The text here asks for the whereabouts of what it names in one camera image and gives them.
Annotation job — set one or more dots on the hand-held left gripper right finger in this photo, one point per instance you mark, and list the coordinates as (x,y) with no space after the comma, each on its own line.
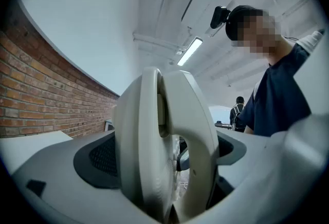
(270,166)

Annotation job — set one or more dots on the black head-worn camera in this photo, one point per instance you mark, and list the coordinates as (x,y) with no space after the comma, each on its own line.
(218,17)

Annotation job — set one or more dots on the white square table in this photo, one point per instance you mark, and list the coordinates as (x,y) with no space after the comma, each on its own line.
(25,146)

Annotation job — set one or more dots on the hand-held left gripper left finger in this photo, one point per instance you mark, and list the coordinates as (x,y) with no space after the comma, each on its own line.
(64,166)

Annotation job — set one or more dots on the long ceiling light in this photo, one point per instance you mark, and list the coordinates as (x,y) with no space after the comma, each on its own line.
(190,51)

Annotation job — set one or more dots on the person's head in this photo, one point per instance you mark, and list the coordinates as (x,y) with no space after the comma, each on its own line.
(259,38)

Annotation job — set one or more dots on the white ceiling air conditioner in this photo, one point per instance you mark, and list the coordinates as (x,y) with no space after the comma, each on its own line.
(208,4)

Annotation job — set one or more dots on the person's dark shirt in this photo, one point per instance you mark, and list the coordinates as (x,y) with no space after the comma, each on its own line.
(277,99)

